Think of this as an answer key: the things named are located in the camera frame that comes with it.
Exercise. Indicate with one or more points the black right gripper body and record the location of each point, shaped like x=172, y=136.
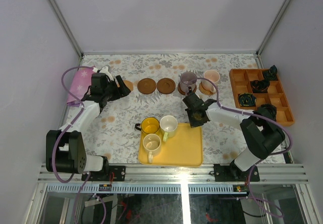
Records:
x=193, y=120

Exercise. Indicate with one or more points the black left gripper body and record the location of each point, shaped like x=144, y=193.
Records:
x=115, y=88

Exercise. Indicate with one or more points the woven rattan coaster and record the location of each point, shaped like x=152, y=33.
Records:
x=207, y=92
x=129, y=84

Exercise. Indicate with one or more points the white mug green handle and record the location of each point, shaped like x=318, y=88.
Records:
x=168, y=126

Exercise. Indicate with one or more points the purple mug black handle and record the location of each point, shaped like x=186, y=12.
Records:
x=188, y=81

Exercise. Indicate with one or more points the pink ceramic mug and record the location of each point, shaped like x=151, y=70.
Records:
x=214, y=77

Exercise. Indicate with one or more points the yellow glass mug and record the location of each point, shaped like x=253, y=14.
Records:
x=149, y=125

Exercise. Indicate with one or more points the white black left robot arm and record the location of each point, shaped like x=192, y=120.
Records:
x=65, y=150

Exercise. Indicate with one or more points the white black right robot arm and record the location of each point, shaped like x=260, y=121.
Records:
x=261, y=133

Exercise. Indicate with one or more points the brown wooden coaster left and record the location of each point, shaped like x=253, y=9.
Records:
x=146, y=86

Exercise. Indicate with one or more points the brown wooden coaster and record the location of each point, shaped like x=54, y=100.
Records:
x=146, y=86
x=183, y=92
x=166, y=86

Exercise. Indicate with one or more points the brown wooden coaster right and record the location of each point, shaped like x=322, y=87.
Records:
x=183, y=92

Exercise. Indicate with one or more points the brown wooden coaster middle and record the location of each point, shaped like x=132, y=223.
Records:
x=166, y=86

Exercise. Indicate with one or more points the pink folded cloth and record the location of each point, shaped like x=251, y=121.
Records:
x=81, y=82

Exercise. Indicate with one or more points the floral patterned tablecloth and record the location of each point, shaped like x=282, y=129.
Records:
x=112, y=133

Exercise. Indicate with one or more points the yellow plastic tray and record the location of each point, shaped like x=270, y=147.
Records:
x=184, y=149

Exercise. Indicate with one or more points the rolled tie with yellow pattern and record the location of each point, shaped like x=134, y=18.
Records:
x=247, y=100

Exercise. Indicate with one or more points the cream ceramic mug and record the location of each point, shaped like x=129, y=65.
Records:
x=152, y=145

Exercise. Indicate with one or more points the orange wooden divided organizer box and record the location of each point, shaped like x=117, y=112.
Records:
x=240, y=82

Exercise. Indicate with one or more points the rolled tie with orange pattern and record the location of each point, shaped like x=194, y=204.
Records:
x=260, y=86

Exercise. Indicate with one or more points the rolled dark speckled tie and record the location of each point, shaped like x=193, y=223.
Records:
x=272, y=110

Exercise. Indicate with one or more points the rolled dark green tie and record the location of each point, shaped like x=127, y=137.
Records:
x=271, y=74

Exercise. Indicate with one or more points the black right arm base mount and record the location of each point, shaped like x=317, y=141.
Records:
x=231, y=173

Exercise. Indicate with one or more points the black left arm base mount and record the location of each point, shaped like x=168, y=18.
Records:
x=110, y=173

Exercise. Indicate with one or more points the aluminium front frame rail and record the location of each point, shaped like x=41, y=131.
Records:
x=267, y=173

